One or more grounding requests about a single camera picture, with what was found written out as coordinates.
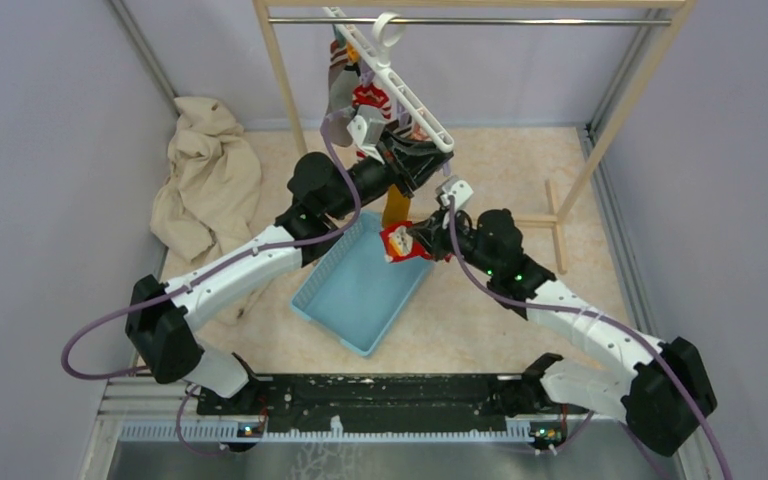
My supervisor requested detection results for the purple cable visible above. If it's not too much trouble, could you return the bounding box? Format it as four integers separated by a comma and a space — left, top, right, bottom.
60, 109, 363, 458
446, 198, 733, 480

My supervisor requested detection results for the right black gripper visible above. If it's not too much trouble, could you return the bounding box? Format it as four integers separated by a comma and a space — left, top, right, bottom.
409, 203, 499, 276

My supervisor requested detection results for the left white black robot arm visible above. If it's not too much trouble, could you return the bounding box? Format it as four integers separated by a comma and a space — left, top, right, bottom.
125, 132, 453, 414

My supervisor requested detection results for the orange clothes clip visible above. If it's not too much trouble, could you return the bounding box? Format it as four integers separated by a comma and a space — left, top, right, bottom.
346, 45, 361, 66

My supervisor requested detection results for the teal clothes clip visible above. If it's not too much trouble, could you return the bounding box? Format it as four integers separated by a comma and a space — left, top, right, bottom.
332, 26, 346, 48

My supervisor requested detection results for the beige crumpled cloth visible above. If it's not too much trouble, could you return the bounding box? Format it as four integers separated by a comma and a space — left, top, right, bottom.
149, 96, 271, 280

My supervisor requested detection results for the red white striped sock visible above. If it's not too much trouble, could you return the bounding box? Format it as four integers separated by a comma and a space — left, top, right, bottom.
352, 85, 393, 160

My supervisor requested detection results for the red Santa Christmas sock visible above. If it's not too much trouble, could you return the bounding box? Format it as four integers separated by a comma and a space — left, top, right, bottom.
379, 221, 453, 263

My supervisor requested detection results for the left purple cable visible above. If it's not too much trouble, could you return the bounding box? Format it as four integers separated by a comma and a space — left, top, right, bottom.
60, 109, 363, 458

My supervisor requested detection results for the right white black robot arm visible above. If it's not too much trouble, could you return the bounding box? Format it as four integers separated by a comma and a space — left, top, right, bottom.
407, 209, 722, 456

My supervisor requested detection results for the blue plastic basket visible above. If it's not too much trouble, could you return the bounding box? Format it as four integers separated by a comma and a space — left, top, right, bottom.
290, 211, 433, 357

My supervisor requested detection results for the mustard yellow sock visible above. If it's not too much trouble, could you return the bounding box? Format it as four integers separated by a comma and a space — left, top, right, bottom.
381, 185, 411, 229

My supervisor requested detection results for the grey striped-cuff sock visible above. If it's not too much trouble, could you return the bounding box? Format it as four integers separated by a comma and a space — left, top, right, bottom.
327, 40, 349, 88

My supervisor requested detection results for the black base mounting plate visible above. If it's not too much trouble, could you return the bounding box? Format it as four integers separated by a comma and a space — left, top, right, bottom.
196, 374, 565, 434

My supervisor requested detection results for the white plastic clip hanger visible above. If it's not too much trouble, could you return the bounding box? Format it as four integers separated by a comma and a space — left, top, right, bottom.
322, 7, 455, 153

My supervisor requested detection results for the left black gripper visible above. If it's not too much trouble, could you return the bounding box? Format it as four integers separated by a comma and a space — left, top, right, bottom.
327, 126, 453, 220

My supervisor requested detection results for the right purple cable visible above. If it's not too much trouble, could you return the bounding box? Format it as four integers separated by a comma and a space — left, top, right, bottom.
446, 198, 733, 480

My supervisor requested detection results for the salmon clothes clip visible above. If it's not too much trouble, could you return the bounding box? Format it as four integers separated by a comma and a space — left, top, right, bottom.
409, 125, 431, 142

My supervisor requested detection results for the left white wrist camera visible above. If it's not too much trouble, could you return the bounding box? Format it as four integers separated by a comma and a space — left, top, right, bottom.
347, 105, 387, 163

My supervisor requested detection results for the metal rack rod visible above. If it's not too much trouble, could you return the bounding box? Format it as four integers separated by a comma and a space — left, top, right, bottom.
268, 17, 672, 27

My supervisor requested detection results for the wooden clothes rack frame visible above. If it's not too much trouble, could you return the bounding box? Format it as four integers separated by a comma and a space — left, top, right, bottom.
253, 1, 694, 271

